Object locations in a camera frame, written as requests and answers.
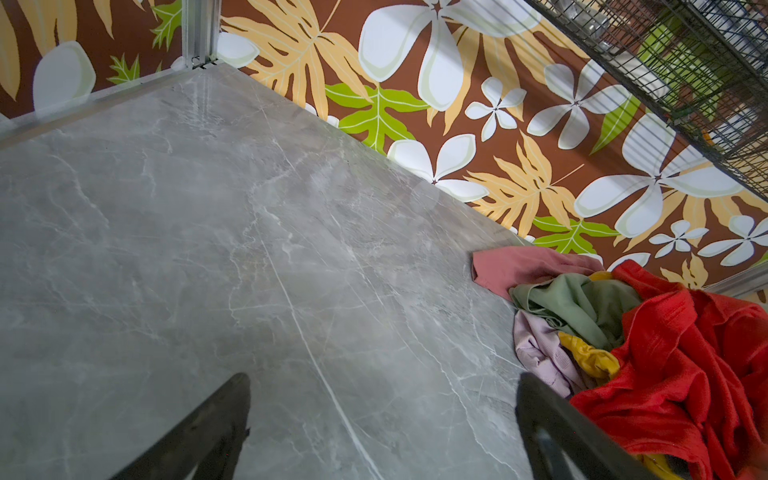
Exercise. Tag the black wire basket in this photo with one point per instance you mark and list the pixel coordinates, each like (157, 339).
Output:
(701, 66)

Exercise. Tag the yellow cloth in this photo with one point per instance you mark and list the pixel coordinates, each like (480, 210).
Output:
(602, 366)

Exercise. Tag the olive green cloth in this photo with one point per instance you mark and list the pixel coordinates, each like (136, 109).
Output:
(579, 306)

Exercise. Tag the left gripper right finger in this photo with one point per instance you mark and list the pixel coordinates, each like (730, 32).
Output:
(557, 437)

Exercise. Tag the pink cloth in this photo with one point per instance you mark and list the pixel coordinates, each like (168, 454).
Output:
(501, 269)

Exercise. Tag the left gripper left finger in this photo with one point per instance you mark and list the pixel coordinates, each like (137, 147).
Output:
(206, 444)

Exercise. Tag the lilac cloth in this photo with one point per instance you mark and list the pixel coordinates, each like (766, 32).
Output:
(539, 350)

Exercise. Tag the red cloth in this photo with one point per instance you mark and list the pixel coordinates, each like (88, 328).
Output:
(692, 381)

